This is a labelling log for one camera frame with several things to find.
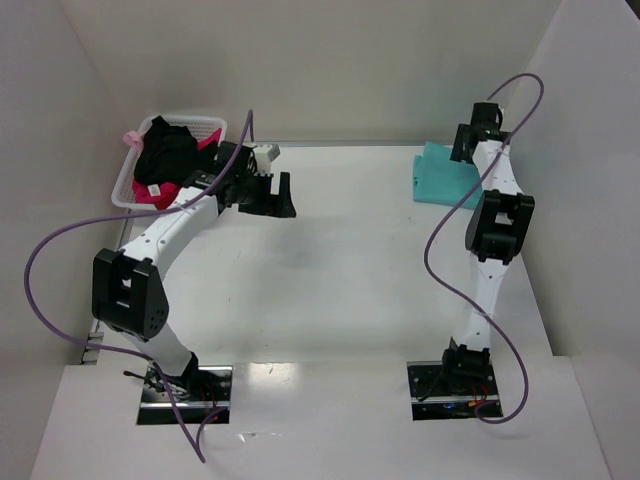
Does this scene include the teal t shirt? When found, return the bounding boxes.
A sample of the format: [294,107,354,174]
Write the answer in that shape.
[412,142,480,207]

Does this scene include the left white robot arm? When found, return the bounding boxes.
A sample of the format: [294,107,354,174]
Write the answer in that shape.
[92,141,296,401]

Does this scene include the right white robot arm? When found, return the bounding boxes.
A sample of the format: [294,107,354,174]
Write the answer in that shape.
[442,102,535,395]

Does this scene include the white plastic basket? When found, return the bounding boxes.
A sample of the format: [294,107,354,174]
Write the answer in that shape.
[111,113,227,211]

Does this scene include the black t shirt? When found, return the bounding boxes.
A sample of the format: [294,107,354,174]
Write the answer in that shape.
[134,116,219,186]

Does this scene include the red pink t shirt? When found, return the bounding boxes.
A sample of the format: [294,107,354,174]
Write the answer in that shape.
[130,126,224,211]

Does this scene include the light pink cloth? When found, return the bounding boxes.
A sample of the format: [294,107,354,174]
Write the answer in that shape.
[122,131,144,152]

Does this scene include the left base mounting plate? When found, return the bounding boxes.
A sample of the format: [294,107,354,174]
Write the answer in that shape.
[136,366,233,426]

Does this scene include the base mounting plate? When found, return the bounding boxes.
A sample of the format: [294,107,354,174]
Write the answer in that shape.
[136,366,233,426]
[407,362,503,421]

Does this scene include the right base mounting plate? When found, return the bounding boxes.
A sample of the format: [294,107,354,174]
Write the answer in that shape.
[407,362,503,421]

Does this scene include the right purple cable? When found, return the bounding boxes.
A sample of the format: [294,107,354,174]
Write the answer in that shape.
[422,72,546,425]

